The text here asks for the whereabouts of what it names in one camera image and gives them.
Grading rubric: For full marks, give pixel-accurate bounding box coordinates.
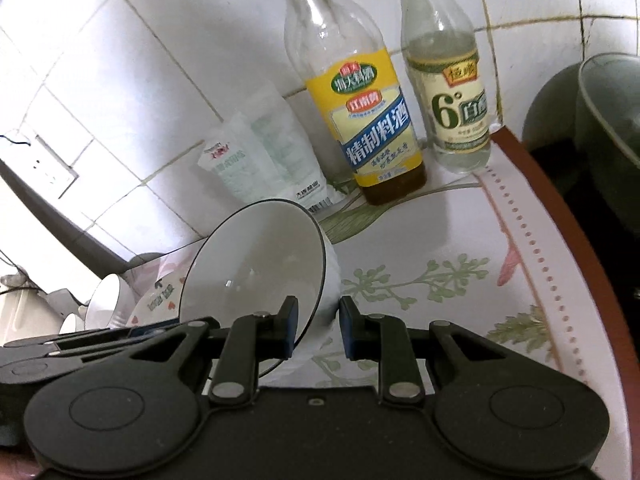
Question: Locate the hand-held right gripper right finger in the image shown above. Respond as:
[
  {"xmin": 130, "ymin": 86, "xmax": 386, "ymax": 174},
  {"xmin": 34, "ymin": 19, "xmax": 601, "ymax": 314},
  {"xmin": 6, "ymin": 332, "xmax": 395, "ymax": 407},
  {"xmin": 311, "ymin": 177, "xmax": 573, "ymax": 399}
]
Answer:
[{"xmin": 339, "ymin": 296, "xmax": 508, "ymax": 405}]

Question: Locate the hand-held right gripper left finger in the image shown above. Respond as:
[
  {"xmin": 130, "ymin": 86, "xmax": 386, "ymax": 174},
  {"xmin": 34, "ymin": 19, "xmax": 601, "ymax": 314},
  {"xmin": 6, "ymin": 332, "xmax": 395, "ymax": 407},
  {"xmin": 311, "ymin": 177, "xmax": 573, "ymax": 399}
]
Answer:
[{"xmin": 112, "ymin": 296, "xmax": 301, "ymax": 407}]

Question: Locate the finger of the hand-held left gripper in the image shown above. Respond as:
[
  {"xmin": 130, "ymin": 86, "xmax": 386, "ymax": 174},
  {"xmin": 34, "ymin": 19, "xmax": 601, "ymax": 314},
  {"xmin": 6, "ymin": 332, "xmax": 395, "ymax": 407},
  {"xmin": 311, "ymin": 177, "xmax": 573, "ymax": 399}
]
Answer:
[
  {"xmin": 4, "ymin": 326, "xmax": 152, "ymax": 351},
  {"xmin": 44, "ymin": 336, "xmax": 147, "ymax": 362}
]

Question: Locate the small white bowl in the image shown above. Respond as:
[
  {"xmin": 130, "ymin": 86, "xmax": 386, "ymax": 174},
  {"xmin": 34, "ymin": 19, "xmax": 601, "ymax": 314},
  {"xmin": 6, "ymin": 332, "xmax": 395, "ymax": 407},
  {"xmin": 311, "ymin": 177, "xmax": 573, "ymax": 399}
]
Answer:
[{"xmin": 59, "ymin": 312, "xmax": 89, "ymax": 336}]

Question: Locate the white bowl with dark rim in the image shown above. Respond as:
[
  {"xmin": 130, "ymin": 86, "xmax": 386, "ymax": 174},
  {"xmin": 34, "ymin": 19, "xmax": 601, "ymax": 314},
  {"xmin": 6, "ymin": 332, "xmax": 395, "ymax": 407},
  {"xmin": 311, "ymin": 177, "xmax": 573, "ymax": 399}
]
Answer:
[{"xmin": 82, "ymin": 274, "xmax": 139, "ymax": 331}]

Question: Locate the large white bowl dark rim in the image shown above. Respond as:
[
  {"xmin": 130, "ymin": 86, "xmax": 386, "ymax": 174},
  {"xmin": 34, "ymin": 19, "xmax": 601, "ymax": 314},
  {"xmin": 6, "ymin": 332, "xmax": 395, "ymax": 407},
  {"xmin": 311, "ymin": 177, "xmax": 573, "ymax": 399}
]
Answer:
[{"xmin": 177, "ymin": 199, "xmax": 342, "ymax": 392}]

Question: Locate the white rice cooker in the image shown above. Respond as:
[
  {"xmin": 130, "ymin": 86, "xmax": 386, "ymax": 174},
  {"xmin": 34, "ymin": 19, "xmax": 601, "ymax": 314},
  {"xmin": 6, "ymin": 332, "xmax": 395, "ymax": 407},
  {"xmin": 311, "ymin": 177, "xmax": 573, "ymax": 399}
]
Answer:
[{"xmin": 0, "ymin": 272, "xmax": 67, "ymax": 342}]

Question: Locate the floral tablecloth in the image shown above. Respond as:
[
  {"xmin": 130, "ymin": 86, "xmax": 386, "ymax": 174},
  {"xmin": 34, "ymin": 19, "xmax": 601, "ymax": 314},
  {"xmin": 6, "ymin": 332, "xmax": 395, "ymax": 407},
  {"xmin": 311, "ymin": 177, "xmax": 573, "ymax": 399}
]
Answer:
[{"xmin": 115, "ymin": 125, "xmax": 590, "ymax": 397}]

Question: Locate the white cutting board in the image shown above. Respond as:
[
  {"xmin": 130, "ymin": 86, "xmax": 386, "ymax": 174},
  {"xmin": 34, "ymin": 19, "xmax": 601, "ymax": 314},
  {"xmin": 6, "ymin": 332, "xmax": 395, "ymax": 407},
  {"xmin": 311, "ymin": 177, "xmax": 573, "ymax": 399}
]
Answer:
[{"xmin": 0, "ymin": 157, "xmax": 128, "ymax": 286}]

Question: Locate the white bag with red logo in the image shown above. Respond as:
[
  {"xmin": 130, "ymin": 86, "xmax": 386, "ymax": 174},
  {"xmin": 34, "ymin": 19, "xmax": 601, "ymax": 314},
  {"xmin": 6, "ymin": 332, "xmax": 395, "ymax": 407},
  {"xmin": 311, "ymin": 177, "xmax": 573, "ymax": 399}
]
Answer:
[{"xmin": 197, "ymin": 112, "xmax": 321, "ymax": 213}]

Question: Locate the white power outlet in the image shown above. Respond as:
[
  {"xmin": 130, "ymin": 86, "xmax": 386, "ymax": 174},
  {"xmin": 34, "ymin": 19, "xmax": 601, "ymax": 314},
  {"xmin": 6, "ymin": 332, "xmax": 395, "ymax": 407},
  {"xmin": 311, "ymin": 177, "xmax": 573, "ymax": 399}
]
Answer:
[{"xmin": 0, "ymin": 130, "xmax": 80, "ymax": 199}]

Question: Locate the white bag with green print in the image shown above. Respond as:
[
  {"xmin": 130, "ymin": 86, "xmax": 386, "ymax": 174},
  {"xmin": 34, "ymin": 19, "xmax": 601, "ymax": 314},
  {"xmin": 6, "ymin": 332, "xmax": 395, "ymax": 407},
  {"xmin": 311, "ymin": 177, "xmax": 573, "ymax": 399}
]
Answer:
[{"xmin": 247, "ymin": 80, "xmax": 349, "ymax": 207}]

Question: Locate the yellow label bottle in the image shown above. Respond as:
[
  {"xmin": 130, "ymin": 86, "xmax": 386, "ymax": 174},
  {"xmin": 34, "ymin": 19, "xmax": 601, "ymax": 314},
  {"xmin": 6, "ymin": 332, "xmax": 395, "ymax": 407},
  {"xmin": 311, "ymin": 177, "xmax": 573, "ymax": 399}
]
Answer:
[{"xmin": 265, "ymin": 0, "xmax": 429, "ymax": 206}]

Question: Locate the green label clear bottle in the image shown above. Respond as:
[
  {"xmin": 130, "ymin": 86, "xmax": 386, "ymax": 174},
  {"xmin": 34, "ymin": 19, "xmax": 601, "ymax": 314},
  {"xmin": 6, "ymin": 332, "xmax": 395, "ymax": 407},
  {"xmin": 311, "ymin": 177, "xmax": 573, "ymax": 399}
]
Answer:
[{"xmin": 385, "ymin": 0, "xmax": 504, "ymax": 175}]

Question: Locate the black gas stove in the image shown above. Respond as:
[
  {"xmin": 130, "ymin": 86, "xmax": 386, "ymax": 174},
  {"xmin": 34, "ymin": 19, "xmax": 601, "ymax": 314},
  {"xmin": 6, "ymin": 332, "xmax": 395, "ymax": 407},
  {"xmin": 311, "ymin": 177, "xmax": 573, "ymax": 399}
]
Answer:
[{"xmin": 530, "ymin": 140, "xmax": 640, "ymax": 362}]

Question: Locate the glass lid with wooden knob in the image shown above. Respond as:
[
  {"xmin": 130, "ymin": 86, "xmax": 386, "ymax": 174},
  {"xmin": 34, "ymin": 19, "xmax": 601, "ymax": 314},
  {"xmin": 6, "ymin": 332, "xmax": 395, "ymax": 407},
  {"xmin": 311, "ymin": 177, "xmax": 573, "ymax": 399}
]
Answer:
[{"xmin": 577, "ymin": 52, "xmax": 640, "ymax": 172}]

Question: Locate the black cable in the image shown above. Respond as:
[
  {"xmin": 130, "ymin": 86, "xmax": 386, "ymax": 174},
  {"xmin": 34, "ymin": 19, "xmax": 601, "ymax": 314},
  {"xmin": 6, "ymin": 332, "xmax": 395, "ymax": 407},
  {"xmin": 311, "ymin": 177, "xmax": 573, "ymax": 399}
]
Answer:
[{"xmin": 0, "ymin": 131, "xmax": 33, "ymax": 150}]

